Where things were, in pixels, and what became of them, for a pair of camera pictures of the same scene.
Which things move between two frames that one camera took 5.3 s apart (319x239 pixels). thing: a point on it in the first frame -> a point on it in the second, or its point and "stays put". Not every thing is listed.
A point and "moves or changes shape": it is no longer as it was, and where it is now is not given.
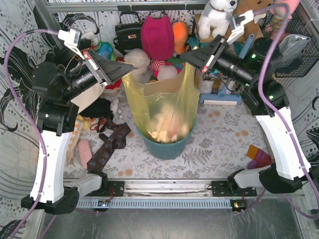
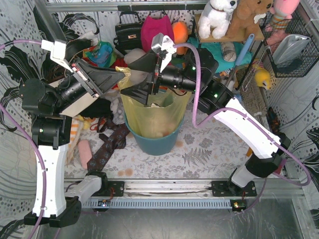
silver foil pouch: (291, 46) stays put
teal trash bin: (165, 151) -> (154, 146)
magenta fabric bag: (157, 38) stays put
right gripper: (210, 58) -> (153, 82)
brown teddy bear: (258, 7) stays put
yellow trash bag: (166, 111) moves or changes shape
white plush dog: (218, 17) stays put
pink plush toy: (277, 12) stays put
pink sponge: (85, 152) stays put
